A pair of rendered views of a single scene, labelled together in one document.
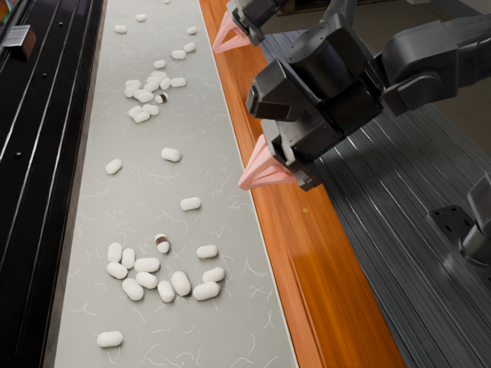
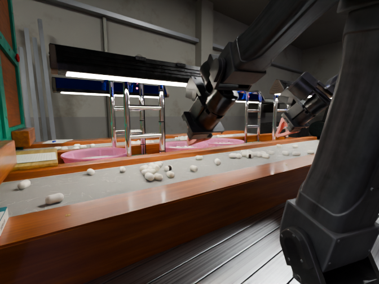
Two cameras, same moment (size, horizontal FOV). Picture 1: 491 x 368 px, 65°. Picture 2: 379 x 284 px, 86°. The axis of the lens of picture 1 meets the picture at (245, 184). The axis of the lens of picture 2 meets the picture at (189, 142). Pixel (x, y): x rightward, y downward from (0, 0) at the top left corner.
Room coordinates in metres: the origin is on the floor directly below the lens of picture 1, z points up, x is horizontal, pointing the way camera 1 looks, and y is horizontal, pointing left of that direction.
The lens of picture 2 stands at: (0.15, -0.52, 0.93)
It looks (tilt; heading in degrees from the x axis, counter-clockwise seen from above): 8 degrees down; 68
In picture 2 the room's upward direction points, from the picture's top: straight up
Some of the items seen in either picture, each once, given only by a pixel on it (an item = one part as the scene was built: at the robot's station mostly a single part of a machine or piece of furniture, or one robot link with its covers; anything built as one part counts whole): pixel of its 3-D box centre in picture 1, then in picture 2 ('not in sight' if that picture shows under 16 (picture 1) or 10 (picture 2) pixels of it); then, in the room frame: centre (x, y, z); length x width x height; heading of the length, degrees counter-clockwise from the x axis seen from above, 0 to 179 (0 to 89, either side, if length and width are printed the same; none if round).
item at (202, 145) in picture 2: not in sight; (184, 152); (0.54, 0.51, 0.72); 0.27 x 0.27 x 0.10
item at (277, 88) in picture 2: not in sight; (307, 90); (1.28, 0.36, 1.08); 0.62 x 0.08 x 0.07; 11
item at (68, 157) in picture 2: not in sight; (97, 163); (0.11, 0.42, 0.72); 0.27 x 0.27 x 0.10
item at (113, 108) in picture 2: not in sight; (123, 120); (0.24, 0.65, 0.90); 0.20 x 0.19 x 0.45; 11
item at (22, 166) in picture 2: not in sight; (33, 158); (-0.11, 0.38, 0.77); 0.33 x 0.15 x 0.01; 101
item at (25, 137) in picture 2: not in sight; (25, 136); (-0.22, 0.71, 0.83); 0.30 x 0.06 x 0.07; 101
